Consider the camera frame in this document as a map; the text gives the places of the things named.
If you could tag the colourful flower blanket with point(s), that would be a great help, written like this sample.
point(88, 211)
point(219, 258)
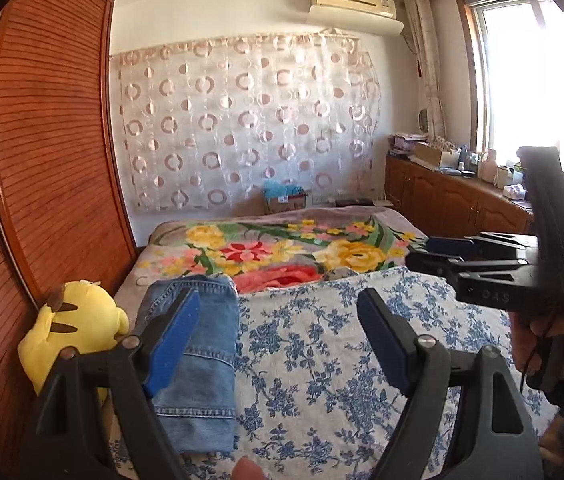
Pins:
point(272, 250)

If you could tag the wooden sideboard cabinet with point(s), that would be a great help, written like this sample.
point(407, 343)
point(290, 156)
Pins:
point(452, 200)

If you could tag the person's left hand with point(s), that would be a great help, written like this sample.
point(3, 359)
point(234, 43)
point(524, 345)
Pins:
point(248, 469)

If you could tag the wooden louvered wardrobe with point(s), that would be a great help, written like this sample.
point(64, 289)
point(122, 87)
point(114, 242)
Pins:
point(37, 160)

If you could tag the blue denim pants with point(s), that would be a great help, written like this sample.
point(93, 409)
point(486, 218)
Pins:
point(207, 360)

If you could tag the open cardboard box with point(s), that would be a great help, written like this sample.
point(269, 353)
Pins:
point(432, 156)

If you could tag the wood-framed window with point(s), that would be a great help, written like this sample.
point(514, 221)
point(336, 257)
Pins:
point(522, 75)

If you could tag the sheer circle-patterned curtain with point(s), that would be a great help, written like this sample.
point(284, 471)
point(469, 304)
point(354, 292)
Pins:
point(247, 120)

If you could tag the pale window drape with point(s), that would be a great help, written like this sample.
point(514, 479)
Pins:
point(427, 60)

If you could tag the cardboard box with blue cloth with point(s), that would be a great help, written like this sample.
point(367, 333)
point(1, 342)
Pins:
point(284, 197)

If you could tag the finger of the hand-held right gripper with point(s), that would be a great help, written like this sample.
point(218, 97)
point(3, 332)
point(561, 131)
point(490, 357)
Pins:
point(457, 246)
point(437, 266)

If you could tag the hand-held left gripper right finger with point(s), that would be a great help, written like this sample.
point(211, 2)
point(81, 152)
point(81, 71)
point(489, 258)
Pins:
point(382, 340)

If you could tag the white air conditioner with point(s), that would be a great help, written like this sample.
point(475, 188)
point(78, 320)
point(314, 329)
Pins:
point(354, 5)

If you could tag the white plastic bottle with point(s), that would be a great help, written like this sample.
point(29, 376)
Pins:
point(488, 166)

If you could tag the yellow plush toy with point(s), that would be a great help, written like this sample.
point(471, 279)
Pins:
point(72, 330)

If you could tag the blue floral bedsheet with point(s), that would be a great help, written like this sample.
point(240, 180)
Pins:
point(312, 360)

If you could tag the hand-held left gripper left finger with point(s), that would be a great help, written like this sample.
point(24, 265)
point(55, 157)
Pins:
point(172, 345)

